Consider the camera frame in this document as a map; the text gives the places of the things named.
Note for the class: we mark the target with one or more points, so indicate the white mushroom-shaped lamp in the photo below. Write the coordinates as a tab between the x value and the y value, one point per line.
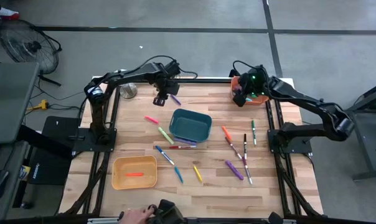
128	90

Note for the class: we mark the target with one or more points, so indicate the grey desk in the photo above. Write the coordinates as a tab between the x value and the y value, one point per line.
10	102

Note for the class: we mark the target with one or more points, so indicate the dark metal cart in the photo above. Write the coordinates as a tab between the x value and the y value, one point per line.
371	130

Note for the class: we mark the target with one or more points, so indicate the yellow blue small package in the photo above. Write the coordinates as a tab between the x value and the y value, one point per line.
24	172

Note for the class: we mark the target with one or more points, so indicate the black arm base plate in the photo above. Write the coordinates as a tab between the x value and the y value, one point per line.
82	141
295	146

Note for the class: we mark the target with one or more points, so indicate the pale purple slim highlighter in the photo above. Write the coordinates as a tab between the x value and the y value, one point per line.
185	141

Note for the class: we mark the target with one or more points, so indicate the purple translucent highlighter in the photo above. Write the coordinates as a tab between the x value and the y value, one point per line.
175	99
234	170

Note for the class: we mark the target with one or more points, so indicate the purple whiteboard marker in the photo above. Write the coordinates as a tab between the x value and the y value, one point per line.
247	170

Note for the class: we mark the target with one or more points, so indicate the black handheld device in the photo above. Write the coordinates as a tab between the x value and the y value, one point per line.
167	213

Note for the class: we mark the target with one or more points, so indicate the green whiteboard marker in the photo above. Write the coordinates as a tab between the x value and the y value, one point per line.
253	132

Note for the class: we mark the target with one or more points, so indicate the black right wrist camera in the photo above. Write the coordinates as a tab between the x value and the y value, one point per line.
259	72

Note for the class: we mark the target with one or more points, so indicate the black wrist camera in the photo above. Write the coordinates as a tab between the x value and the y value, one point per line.
172	68
259	72

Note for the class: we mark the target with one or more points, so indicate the person's foot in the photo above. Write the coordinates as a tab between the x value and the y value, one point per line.
6	13

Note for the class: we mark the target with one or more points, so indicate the person's hand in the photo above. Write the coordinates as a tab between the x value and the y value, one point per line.
137	215

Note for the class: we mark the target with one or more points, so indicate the orange plastic basket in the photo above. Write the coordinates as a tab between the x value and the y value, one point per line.
259	101

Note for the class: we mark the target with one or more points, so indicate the black floor fan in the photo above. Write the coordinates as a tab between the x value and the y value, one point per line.
29	46

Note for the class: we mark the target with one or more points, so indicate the black Husky case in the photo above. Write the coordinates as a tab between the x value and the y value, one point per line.
51	161

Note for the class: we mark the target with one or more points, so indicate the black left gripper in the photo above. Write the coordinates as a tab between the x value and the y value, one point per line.
168	88

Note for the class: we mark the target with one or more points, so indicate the yellow-green slim highlighter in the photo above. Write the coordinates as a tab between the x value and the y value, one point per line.
165	135

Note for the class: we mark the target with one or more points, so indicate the yellow translucent highlighter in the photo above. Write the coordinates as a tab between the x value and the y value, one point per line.
198	173

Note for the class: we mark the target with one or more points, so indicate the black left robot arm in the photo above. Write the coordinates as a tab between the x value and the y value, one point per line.
129	76

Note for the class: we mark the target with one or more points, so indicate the blue whiteboard marker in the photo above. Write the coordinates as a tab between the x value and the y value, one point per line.
164	155

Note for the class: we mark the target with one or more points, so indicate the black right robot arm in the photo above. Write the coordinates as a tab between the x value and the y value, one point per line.
300	99

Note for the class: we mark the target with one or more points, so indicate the teal translucent highlighter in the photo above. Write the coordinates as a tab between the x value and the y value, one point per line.
178	174

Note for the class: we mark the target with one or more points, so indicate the orange translucent highlighter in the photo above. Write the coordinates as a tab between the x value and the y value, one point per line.
134	174
226	132

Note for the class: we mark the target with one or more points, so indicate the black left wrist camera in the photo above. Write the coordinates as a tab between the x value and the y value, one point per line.
172	68

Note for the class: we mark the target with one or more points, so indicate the dark teal plastic basket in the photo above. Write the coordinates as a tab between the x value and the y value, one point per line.
191	126

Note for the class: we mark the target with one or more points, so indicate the yellow plastic basket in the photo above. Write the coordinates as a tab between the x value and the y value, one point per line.
122	165

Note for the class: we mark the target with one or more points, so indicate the black whiteboard marker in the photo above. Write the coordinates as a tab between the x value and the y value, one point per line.
245	146

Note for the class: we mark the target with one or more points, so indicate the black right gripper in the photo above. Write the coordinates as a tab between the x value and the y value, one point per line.
246	88

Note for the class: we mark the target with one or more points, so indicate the yellow power plug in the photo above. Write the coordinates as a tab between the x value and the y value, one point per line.
41	105

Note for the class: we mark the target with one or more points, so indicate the pink translucent highlighter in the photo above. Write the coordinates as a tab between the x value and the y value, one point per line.
151	119

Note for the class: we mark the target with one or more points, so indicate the black aluminium table frame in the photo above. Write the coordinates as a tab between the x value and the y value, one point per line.
206	81

